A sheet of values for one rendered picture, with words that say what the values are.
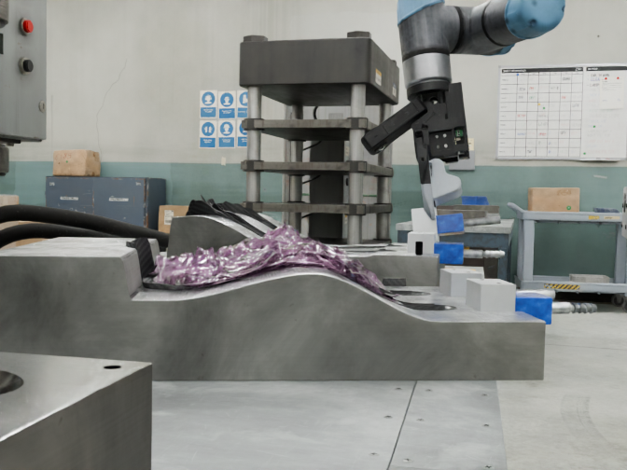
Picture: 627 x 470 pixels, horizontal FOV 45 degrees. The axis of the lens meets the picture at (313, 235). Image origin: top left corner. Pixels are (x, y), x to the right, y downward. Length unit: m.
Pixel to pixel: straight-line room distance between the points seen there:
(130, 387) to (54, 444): 0.07
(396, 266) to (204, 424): 0.50
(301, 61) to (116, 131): 3.96
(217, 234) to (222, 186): 7.11
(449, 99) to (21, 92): 0.90
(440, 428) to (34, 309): 0.36
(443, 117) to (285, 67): 4.06
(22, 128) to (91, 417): 1.32
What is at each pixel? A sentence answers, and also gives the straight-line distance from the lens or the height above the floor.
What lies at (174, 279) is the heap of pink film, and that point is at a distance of 0.75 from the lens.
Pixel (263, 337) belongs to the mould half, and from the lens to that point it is 0.67.
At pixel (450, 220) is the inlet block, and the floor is 0.93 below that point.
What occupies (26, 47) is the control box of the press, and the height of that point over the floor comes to 1.26.
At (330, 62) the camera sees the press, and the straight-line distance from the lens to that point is 5.13.
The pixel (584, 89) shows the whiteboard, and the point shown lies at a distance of 7.62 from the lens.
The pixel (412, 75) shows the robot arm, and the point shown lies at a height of 1.15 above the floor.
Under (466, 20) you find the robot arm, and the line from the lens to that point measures 1.24.
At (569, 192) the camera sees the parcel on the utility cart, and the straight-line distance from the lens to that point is 6.99.
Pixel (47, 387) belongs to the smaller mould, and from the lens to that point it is 0.39.
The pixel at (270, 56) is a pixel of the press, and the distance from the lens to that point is 5.26.
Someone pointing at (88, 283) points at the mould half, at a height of 0.89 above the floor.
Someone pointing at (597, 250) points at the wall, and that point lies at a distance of 7.58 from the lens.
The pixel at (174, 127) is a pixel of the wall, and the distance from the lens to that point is 8.42.
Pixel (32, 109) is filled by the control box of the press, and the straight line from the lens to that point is 1.70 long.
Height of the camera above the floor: 0.97
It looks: 3 degrees down
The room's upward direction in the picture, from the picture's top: 1 degrees clockwise
